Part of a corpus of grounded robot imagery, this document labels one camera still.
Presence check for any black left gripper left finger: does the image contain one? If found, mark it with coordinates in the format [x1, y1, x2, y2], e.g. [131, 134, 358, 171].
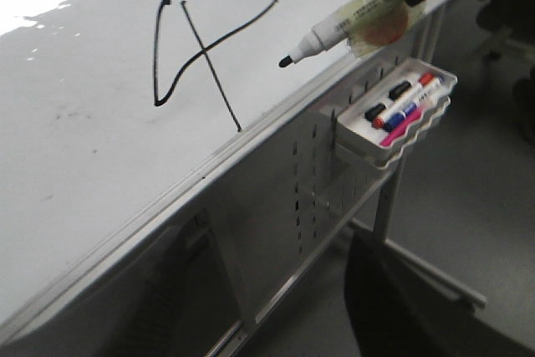
[344, 231, 534, 356]

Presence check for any white whiteboard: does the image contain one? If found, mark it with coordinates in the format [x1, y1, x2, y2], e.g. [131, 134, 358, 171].
[0, 0, 477, 333]

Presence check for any white perforated stand panel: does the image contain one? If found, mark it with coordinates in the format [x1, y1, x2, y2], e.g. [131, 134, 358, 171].
[200, 55, 419, 324]

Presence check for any white plastic marker tray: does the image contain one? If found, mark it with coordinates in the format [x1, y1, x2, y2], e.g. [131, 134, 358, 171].
[334, 58, 458, 172]

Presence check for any black capped marker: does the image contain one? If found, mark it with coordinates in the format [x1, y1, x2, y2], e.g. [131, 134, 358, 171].
[364, 80, 413, 122]

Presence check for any pink eraser strip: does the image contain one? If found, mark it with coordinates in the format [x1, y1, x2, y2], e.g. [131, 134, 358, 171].
[380, 106, 424, 147]

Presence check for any white taped whiteboard marker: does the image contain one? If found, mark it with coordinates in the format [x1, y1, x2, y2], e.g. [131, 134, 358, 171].
[278, 0, 421, 68]

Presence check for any red capped marker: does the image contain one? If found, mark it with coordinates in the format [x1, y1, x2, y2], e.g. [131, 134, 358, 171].
[372, 73, 434, 129]

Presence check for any blue capped marker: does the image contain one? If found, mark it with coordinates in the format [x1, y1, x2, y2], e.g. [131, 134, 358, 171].
[401, 76, 444, 115]

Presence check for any dark chair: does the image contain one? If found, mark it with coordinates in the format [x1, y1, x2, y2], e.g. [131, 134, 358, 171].
[476, 0, 534, 145]

